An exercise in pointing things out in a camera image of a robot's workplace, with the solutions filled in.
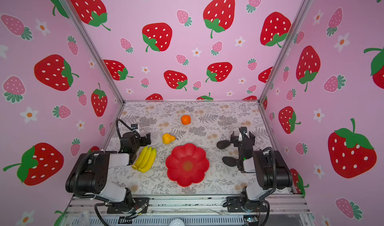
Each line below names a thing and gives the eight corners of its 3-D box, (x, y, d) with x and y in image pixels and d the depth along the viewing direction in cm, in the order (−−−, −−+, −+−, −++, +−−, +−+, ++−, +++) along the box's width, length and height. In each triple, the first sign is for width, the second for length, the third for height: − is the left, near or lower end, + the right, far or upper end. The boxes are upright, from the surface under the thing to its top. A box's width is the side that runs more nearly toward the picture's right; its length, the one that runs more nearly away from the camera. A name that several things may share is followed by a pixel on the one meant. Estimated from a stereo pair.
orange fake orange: (181, 125, 108) (180, 121, 104) (181, 119, 112) (181, 115, 108) (191, 125, 108) (190, 121, 104) (191, 119, 112) (191, 115, 108)
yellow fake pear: (165, 146, 98) (164, 142, 93) (161, 140, 101) (160, 136, 96) (176, 140, 101) (175, 135, 96) (172, 134, 104) (171, 129, 100)
